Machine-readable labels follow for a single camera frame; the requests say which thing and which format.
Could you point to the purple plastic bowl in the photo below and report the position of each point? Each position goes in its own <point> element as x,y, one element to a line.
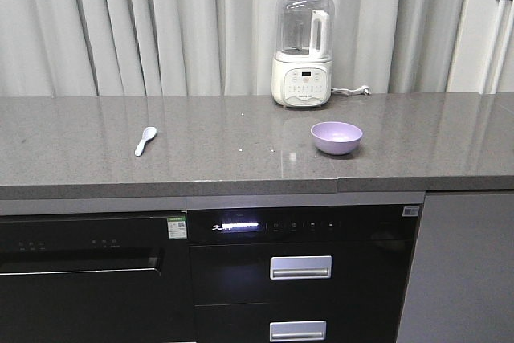
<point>335,137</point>

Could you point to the light blue plastic spoon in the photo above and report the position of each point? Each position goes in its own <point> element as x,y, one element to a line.
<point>147,135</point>

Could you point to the white blender with clear jar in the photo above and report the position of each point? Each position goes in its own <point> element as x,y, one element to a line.
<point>302,63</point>

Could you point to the green energy label sticker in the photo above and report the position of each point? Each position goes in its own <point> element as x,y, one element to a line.
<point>177,228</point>

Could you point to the black drawer appliance with display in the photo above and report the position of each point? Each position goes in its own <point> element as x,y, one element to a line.
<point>235,300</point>

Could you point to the black built-in dishwasher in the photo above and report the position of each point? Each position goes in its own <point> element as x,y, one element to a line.
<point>95,278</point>

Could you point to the grey pleated curtain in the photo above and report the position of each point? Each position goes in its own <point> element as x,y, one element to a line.
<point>225,47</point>

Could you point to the grey cabinet door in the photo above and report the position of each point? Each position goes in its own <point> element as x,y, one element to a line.
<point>460,287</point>

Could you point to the upper silver drawer handle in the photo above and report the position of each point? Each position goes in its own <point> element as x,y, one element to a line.
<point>301,267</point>

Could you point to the silver drawer handle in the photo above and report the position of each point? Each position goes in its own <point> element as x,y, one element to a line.
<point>290,331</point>
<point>301,267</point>

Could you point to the lower silver drawer handle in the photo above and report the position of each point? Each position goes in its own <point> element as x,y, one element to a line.
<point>290,331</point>

